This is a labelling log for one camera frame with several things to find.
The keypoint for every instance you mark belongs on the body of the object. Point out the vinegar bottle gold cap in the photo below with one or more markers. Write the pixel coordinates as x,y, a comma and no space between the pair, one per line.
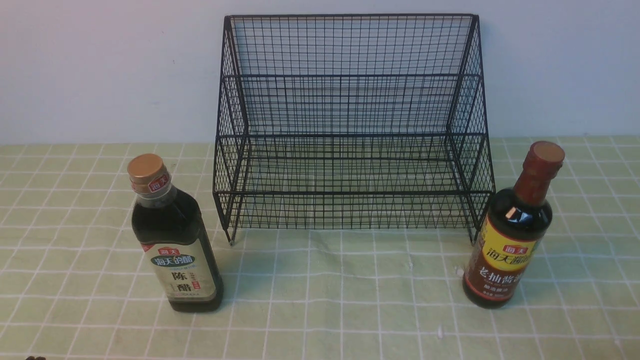
168,224

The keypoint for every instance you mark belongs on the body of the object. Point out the soy sauce bottle red cap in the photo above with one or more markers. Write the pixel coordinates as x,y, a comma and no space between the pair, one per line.
516,221

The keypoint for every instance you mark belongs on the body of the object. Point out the green checkered tablecloth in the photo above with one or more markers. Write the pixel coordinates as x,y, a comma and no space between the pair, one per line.
74,284

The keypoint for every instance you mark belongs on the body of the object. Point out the black wire mesh rack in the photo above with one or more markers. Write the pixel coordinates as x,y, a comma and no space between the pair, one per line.
352,121

